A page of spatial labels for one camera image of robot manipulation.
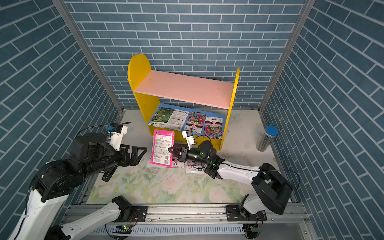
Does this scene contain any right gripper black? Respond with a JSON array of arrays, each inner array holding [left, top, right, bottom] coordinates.
[[171, 146, 212, 167]]

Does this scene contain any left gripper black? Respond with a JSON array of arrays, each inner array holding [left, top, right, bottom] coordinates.
[[84, 141, 150, 177]]

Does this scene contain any hollyhock magenta flower packet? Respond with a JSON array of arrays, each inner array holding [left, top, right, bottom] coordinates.
[[171, 144, 188, 169]]

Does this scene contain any pink-bordered seed packet back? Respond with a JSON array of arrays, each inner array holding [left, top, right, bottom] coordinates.
[[151, 129, 175, 168]]

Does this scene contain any purple flower seed packet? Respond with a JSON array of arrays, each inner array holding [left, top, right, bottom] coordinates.
[[186, 161, 205, 174]]

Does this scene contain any chrysanthemum packet pink band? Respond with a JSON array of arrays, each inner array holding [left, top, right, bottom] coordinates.
[[183, 112, 207, 135]]

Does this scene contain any small chrysanthemum seed packet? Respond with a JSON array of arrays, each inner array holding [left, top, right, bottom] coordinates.
[[204, 117, 223, 140]]

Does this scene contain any white text seed packet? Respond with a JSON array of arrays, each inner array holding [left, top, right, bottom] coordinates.
[[147, 162, 168, 168]]

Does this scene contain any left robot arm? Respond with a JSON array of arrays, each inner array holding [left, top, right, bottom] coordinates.
[[9, 133, 147, 240]]

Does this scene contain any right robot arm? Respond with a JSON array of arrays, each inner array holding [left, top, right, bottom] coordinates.
[[168, 141, 295, 222]]

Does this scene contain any white text packet lower shelf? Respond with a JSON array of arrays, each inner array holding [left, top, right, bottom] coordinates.
[[165, 109, 189, 131]]

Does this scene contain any green gourd seed packet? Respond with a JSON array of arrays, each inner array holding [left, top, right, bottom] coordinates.
[[148, 107, 174, 129]]

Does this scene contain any yellow wooden shelf unit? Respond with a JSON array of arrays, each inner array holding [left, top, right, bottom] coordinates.
[[127, 54, 240, 132]]

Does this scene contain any floral table mat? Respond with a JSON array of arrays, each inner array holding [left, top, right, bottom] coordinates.
[[85, 110, 278, 205]]

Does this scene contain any left circuit board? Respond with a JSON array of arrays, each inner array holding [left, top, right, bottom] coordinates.
[[113, 225, 133, 236]]

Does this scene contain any circuit board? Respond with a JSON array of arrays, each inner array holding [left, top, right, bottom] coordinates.
[[113, 225, 133, 236], [246, 226, 264, 235]]

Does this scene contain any silver canister blue lid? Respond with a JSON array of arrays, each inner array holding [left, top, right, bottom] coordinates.
[[257, 126, 279, 152]]

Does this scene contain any right circuit board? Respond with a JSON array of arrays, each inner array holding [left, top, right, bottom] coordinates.
[[246, 226, 264, 235]]

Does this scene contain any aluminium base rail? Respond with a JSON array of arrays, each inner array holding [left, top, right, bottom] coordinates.
[[53, 202, 316, 240]]

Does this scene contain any left corner aluminium post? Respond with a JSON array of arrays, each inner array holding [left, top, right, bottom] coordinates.
[[52, 0, 124, 115]]

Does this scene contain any corner aluminium post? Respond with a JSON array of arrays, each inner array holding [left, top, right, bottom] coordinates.
[[52, 0, 124, 115], [259, 0, 316, 114]]

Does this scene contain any right corner aluminium post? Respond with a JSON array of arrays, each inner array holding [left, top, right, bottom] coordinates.
[[259, 0, 316, 114]]

